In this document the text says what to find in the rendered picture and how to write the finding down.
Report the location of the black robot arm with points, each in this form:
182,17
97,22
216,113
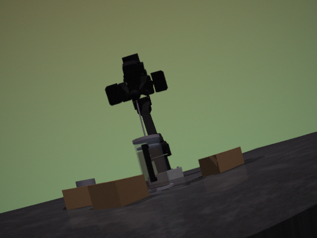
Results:
132,68

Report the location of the french press coffee maker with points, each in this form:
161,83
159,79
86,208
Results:
150,157

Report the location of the dark grey cylinder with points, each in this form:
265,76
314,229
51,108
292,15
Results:
85,182

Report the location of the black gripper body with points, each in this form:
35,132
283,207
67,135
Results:
158,80

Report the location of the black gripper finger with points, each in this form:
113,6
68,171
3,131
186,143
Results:
124,92
146,85

